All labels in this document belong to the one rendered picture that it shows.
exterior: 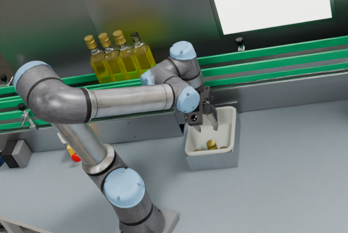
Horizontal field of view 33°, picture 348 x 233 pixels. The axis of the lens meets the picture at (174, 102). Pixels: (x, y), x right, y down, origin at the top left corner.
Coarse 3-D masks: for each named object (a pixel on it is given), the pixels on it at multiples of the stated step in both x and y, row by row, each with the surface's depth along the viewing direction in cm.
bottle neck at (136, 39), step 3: (132, 33) 211; (135, 33) 211; (132, 36) 210; (135, 36) 209; (138, 36) 210; (132, 39) 211; (135, 39) 210; (138, 39) 211; (135, 42) 211; (138, 42) 211; (141, 42) 213; (135, 45) 212; (138, 45) 212
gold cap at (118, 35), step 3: (114, 33) 211; (117, 33) 210; (120, 33) 210; (114, 36) 210; (117, 36) 209; (120, 36) 210; (123, 36) 211; (117, 39) 210; (120, 39) 210; (123, 39) 211; (117, 42) 212; (120, 42) 211; (123, 42) 212
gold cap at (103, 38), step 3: (102, 33) 213; (105, 33) 212; (99, 36) 212; (102, 36) 211; (105, 36) 211; (99, 39) 212; (102, 39) 211; (105, 39) 211; (108, 39) 212; (102, 42) 212; (105, 42) 212; (108, 42) 213; (102, 45) 214; (105, 45) 213; (108, 45) 213
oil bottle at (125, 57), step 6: (126, 48) 214; (132, 48) 216; (120, 54) 214; (126, 54) 213; (132, 54) 215; (120, 60) 215; (126, 60) 215; (132, 60) 215; (126, 66) 217; (132, 66) 217; (126, 72) 219; (132, 72) 219; (138, 72) 219; (132, 78) 221
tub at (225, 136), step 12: (216, 108) 213; (228, 108) 212; (204, 120) 217; (228, 120) 215; (192, 132) 210; (204, 132) 216; (216, 132) 214; (228, 132) 213; (192, 144) 207; (204, 144) 212; (216, 144) 210; (228, 144) 208
